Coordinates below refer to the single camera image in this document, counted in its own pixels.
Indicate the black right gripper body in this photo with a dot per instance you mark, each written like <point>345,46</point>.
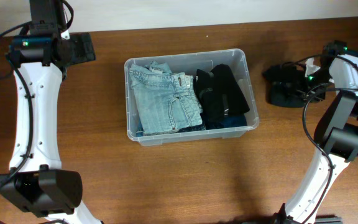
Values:
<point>322,81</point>

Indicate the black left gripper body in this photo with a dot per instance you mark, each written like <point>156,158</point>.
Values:
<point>84,47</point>

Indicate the small black garment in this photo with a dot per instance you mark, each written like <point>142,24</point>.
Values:
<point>278,76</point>

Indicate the blue garment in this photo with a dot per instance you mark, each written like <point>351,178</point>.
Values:
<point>227,122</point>

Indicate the large black garment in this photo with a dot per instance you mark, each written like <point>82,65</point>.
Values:
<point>219,94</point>

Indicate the light blue jeans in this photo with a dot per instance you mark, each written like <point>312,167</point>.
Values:
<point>165,96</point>

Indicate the dark blue jeans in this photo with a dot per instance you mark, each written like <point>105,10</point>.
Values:
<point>157,128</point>

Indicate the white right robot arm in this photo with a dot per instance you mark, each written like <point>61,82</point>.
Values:
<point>335,137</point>

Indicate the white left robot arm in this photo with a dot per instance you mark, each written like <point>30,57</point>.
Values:
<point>39,57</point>

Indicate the clear plastic storage bin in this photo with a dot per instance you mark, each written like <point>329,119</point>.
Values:
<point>189,63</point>

